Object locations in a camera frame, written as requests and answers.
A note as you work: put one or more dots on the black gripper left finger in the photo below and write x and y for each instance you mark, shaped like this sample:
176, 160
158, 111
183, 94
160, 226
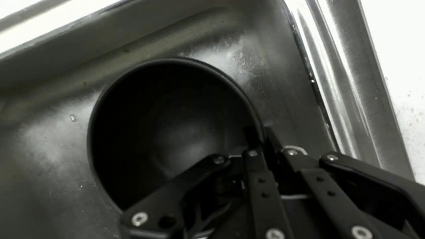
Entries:
260, 200

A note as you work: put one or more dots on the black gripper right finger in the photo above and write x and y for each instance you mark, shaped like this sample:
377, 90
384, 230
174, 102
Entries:
345, 195

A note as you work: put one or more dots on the black bowl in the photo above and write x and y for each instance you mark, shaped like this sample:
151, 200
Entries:
159, 128

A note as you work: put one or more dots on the stainless steel double sink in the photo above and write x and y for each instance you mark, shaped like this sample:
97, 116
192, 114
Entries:
48, 168

